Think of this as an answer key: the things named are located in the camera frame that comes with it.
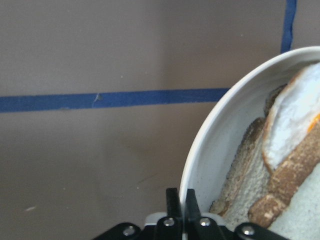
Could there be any white round plate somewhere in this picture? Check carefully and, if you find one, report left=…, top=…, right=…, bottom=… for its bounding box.
left=179, top=46, right=320, bottom=212

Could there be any bread slice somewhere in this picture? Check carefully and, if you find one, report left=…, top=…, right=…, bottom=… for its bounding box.
left=248, top=123, right=320, bottom=240
left=209, top=84, right=286, bottom=231

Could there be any fake fried egg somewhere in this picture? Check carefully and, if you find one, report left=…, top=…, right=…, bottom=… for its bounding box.
left=262, top=63, right=320, bottom=172

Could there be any bread slice on plate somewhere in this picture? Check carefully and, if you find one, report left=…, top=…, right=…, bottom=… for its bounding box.
left=209, top=84, right=286, bottom=231

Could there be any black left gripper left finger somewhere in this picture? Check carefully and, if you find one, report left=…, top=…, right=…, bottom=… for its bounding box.
left=153, top=188, right=183, bottom=240

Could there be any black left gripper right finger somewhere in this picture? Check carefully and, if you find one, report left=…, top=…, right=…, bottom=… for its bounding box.
left=186, top=189, right=228, bottom=240

